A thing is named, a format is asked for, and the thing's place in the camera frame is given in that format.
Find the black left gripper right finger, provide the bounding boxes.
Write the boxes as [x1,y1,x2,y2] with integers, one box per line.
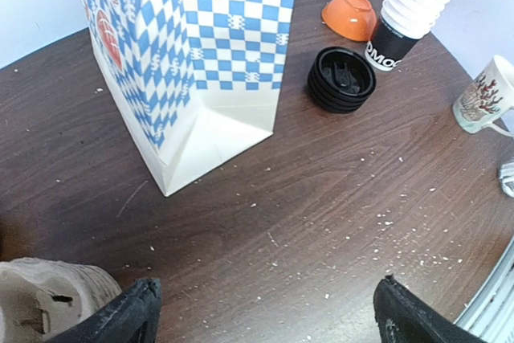
[373,275,482,343]

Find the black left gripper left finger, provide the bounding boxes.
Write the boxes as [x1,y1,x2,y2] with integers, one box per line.
[49,278,161,343]

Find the white paper cup stack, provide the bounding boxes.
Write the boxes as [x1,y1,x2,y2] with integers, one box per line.
[365,0,450,71]

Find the cardboard cup carrier stack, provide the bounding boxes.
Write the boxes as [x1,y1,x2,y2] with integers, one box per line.
[1,257,121,342]

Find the ceramic mug with coral print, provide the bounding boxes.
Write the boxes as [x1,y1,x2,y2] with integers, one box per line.
[452,55,513,138]

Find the orange plastic bowl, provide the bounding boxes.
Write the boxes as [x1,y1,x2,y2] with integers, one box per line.
[321,0,377,42]

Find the black cup lid stack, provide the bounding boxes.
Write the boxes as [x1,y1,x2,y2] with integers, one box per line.
[306,46,377,114]

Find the blue checkered paper bag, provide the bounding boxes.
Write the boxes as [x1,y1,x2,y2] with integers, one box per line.
[81,0,295,196]

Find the metal front rail base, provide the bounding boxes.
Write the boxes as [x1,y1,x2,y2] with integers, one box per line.
[455,239,514,343]

